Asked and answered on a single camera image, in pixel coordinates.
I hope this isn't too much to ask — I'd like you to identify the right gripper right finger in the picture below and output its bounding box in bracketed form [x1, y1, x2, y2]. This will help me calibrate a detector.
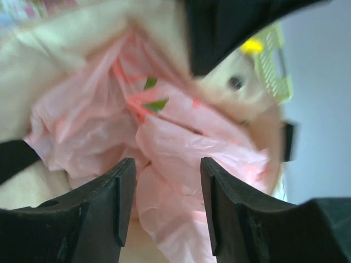
[201, 157, 350, 263]

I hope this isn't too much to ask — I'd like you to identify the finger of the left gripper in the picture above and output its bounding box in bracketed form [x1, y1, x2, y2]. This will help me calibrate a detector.
[184, 0, 319, 77]

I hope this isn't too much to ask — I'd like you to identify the yellow Trader Joe's tote bag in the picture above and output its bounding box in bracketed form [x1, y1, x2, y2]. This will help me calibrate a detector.
[0, 0, 299, 263]

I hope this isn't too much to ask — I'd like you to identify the green plastic basket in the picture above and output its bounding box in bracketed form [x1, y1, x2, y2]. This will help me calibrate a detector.
[254, 22, 293, 104]

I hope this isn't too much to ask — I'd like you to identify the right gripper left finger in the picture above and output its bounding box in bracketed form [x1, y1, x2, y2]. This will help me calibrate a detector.
[1, 158, 137, 262]

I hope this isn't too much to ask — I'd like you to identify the yellow banana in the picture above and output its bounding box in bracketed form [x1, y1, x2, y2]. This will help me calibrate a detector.
[240, 38, 264, 54]

